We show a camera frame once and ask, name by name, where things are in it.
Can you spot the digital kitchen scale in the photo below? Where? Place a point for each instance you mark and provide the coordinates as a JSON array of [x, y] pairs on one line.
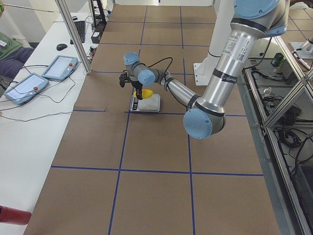
[[149, 105]]

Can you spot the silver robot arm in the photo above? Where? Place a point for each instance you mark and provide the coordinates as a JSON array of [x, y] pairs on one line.
[[252, 20]]

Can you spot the aluminium frame post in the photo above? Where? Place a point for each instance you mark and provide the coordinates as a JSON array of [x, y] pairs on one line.
[[65, 13]]

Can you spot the black computer mouse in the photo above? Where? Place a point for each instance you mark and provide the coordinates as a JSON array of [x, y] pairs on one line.
[[60, 47]]

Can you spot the seated person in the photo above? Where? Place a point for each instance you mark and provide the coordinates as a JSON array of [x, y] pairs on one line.
[[13, 56]]

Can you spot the near blue teach pendant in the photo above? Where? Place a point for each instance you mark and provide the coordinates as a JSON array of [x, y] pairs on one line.
[[26, 89]]

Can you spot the far blue teach pendant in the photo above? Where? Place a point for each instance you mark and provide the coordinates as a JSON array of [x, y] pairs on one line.
[[60, 68]]

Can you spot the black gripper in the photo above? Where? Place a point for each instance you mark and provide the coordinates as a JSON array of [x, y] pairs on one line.
[[137, 85]]

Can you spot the blue teach pendant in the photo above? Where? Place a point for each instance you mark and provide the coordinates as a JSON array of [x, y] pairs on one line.
[[60, 68], [26, 89]]

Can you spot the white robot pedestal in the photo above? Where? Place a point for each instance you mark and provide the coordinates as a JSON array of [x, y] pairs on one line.
[[224, 10]]

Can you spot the red cylinder bottle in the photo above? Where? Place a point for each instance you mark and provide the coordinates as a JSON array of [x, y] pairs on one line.
[[14, 216]]

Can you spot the yellow mango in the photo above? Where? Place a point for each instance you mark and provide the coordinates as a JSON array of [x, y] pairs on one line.
[[146, 93]]

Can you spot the black keyboard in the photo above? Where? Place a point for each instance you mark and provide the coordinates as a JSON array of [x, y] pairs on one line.
[[81, 29]]

